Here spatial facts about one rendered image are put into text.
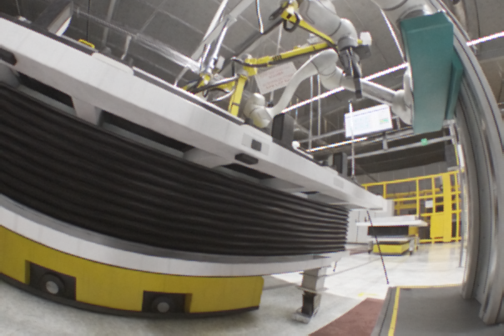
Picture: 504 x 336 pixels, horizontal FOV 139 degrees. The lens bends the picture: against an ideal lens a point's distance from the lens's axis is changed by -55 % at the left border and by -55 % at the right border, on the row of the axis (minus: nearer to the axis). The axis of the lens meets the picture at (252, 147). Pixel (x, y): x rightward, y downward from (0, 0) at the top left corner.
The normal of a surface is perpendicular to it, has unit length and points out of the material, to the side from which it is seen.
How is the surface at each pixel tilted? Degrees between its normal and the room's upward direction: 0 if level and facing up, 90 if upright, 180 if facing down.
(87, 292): 90
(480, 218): 90
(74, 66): 90
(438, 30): 180
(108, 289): 90
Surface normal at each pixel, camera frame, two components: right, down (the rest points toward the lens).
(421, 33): -0.15, 0.92
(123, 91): 0.63, -0.18
